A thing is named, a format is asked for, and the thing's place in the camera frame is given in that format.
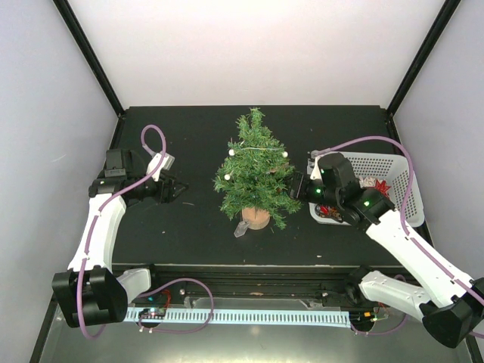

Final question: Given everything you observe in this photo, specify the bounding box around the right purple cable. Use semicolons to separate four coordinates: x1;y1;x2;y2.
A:
321;135;484;340

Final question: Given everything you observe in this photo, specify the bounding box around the red star ornament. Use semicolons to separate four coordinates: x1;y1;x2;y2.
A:
374;179;391;199

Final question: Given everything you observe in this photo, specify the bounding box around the white perforated plastic basket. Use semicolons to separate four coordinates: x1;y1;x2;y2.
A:
306;151;425;228

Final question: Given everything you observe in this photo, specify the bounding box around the right black frame post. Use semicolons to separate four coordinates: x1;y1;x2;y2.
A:
386;0;461;116

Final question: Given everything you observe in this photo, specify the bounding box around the small green christmas tree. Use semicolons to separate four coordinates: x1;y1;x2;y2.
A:
213;107;301;230

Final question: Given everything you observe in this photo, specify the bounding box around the white slotted cable duct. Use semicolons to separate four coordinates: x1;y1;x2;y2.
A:
124;307;351;328

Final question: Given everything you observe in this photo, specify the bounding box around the wooden tree base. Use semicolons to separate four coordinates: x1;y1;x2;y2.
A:
241;207;271;230

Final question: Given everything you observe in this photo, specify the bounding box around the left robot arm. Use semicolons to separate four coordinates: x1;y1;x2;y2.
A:
52;149;188;328

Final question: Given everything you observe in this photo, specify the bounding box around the black frame post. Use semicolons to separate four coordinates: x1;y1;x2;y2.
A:
386;0;461;116
53;0;125;116

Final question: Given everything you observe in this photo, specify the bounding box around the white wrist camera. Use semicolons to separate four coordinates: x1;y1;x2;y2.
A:
146;153;175;182
307;150;324;181

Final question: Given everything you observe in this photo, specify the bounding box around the purple cable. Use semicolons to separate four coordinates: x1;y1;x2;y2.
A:
75;124;167;340
321;135;484;340

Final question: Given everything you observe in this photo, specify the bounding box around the white bulb light string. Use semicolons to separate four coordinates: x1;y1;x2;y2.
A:
223;146;289;181

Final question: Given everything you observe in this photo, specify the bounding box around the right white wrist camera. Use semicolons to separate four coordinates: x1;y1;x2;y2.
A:
307;150;324;181

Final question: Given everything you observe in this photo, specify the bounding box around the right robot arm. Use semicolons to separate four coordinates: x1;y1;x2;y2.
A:
287;153;483;348

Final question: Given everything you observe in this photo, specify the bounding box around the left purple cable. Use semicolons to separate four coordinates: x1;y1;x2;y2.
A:
75;124;167;340

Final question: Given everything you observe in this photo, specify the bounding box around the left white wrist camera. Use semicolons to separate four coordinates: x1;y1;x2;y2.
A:
146;153;175;182

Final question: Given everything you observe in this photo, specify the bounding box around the left black frame post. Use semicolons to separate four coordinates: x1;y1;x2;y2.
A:
53;0;125;116

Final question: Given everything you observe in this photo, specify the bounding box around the clear battery box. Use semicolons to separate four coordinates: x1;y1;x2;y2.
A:
234;220;250;238

